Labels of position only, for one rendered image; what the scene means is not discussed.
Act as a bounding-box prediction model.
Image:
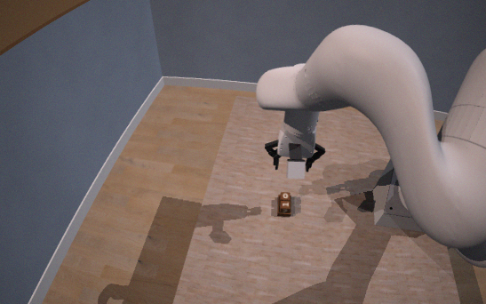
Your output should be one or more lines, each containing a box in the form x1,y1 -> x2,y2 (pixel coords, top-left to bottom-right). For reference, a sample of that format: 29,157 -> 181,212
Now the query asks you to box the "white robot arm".
256,25 -> 486,268

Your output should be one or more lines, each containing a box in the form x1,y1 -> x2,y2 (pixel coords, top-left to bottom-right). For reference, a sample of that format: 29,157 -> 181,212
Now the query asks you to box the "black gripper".
265,123 -> 325,172

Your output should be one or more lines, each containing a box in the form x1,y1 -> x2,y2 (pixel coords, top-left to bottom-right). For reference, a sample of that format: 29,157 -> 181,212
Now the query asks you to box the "brown number cube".
280,192 -> 291,203
280,201 -> 291,213

